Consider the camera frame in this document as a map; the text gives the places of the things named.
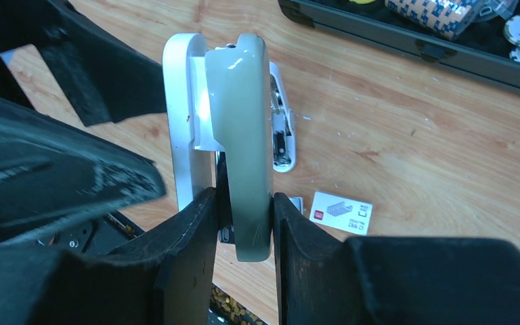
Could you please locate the black poker chip case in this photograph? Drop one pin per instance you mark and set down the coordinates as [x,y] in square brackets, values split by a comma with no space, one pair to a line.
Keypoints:
[481,51]

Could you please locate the small white stapler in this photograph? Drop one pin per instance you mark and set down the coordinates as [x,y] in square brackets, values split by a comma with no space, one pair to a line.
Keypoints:
[283,124]

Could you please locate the grey green white stapler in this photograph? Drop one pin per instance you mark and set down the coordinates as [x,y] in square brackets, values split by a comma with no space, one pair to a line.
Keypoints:
[218,101]

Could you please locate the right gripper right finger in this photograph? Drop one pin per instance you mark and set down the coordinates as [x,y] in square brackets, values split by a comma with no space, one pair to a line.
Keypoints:
[390,280]

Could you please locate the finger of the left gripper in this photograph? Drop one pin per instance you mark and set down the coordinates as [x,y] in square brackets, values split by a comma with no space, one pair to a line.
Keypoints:
[53,175]
[103,78]

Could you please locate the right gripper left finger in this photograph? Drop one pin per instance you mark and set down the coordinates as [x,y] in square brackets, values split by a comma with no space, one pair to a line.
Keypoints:
[161,277]

